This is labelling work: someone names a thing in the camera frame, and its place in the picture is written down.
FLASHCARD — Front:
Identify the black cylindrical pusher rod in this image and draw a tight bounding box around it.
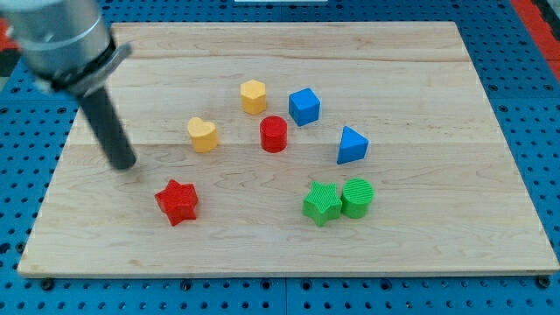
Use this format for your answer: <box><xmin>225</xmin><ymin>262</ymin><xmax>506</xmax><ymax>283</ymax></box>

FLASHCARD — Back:
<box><xmin>78</xmin><ymin>87</ymin><xmax>137</xmax><ymax>171</ymax></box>

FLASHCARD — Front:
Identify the red star block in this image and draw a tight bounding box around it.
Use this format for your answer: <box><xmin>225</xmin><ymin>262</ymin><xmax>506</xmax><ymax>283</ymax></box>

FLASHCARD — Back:
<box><xmin>154</xmin><ymin>179</ymin><xmax>199</xmax><ymax>227</ymax></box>

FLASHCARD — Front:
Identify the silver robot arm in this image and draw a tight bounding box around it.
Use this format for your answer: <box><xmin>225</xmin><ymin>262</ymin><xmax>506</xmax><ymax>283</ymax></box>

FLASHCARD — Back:
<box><xmin>1</xmin><ymin>0</ymin><xmax>137</xmax><ymax>170</ymax></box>

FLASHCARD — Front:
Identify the green star block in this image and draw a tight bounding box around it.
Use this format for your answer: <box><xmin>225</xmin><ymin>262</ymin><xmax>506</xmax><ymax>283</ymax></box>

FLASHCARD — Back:
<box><xmin>302</xmin><ymin>181</ymin><xmax>342</xmax><ymax>227</ymax></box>

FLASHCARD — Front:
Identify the yellow heart block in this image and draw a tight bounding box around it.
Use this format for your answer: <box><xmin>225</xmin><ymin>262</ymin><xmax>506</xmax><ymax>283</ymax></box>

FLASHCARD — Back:
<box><xmin>187</xmin><ymin>116</ymin><xmax>219</xmax><ymax>153</ymax></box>

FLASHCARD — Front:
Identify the yellow hexagon block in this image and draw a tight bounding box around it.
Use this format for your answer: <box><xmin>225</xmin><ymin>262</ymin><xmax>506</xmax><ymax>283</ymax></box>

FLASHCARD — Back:
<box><xmin>240</xmin><ymin>80</ymin><xmax>267</xmax><ymax>115</ymax></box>

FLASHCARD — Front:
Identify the red cylinder block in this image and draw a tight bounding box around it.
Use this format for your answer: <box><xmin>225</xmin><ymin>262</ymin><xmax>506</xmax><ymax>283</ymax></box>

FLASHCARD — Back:
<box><xmin>260</xmin><ymin>115</ymin><xmax>288</xmax><ymax>153</ymax></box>

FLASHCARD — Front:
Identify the wooden board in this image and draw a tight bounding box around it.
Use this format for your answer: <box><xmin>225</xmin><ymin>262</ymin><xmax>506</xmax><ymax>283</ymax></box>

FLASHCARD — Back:
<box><xmin>18</xmin><ymin>22</ymin><xmax>559</xmax><ymax>278</ymax></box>

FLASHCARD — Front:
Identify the blue cube block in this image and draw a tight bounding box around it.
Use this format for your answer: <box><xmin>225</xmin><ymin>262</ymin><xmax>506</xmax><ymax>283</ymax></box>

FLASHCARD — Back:
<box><xmin>289</xmin><ymin>87</ymin><xmax>320</xmax><ymax>127</ymax></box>

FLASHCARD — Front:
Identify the blue triangle block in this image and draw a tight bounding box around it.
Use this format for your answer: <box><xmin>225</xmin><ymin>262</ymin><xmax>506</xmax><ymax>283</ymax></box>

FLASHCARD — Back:
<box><xmin>337</xmin><ymin>126</ymin><xmax>369</xmax><ymax>165</ymax></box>

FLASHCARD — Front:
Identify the green cylinder block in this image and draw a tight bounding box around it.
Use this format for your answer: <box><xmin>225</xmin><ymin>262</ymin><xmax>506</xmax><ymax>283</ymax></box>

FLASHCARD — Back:
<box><xmin>341</xmin><ymin>178</ymin><xmax>375</xmax><ymax>219</ymax></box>

